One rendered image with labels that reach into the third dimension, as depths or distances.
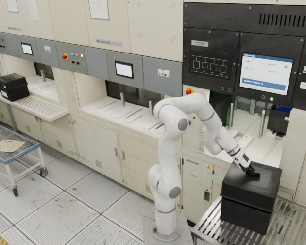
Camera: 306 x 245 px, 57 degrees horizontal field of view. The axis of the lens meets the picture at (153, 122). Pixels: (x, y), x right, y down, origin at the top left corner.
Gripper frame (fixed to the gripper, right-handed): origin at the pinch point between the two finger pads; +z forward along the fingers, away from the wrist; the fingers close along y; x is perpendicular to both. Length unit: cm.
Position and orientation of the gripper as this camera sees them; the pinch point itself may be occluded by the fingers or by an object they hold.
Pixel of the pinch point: (251, 171)
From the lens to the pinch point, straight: 177.1
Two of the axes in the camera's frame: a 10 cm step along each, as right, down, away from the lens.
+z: 6.4, 7.7, 0.2
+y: 4.9, -4.3, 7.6
